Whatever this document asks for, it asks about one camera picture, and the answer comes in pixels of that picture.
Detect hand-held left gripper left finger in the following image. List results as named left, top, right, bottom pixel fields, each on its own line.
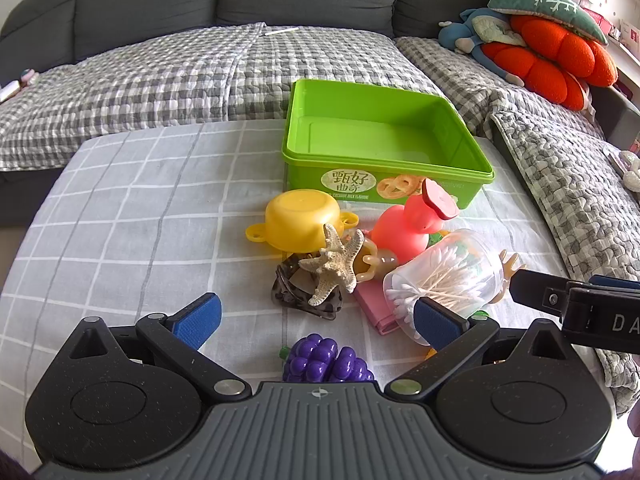
left=69, top=292, right=253, bottom=404

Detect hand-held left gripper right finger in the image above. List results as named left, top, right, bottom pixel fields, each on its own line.
left=384, top=296, right=581, bottom=404

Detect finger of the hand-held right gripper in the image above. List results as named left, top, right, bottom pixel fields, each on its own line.
left=588, top=274, right=640, bottom=292
left=510, top=269, right=572, bottom=318

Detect tan hand-shaped toy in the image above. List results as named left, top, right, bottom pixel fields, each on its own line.
left=497, top=249, right=527, bottom=306

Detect clear cotton swab jar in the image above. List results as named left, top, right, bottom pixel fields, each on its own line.
left=382, top=228, right=506, bottom=346

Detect pink rubber toy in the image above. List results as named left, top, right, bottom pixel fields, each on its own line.
left=371, top=177, right=460, bottom=266

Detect beige starfish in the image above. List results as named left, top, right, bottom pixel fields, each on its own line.
left=298, top=223, right=365, bottom=307

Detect purple toy grapes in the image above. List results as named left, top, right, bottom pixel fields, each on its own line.
left=279, top=333, right=376, bottom=383

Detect yellow toy bowl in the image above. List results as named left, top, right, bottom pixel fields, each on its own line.
left=245, top=189, right=360, bottom=253

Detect green plastic box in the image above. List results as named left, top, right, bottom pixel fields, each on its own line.
left=281, top=79, right=496, bottom=209

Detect tan pacifier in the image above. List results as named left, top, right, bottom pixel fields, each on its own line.
left=352, top=237, right=398, bottom=283

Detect grey grid bedsheet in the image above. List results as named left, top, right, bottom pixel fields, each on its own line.
left=0, top=120, right=616, bottom=461

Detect dark brown hair clip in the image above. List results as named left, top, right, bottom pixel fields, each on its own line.
left=271, top=255, right=346, bottom=320

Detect grey pebble pattern quilt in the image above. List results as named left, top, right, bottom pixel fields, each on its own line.
left=490, top=85, right=640, bottom=416

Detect white sparkly small object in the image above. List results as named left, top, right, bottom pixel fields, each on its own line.
left=617, top=150, right=640, bottom=193

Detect grey gingham sofa cover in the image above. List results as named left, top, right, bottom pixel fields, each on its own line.
left=395, top=36, right=501, bottom=136
left=0, top=24, right=396, bottom=171

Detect orange flower cushion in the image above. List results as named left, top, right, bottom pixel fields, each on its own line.
left=481, top=14, right=619, bottom=111

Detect blue plush toy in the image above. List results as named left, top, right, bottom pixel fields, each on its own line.
left=438, top=7, right=526, bottom=86

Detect pink and white small object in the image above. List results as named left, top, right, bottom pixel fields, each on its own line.
left=0, top=70, right=39, bottom=104

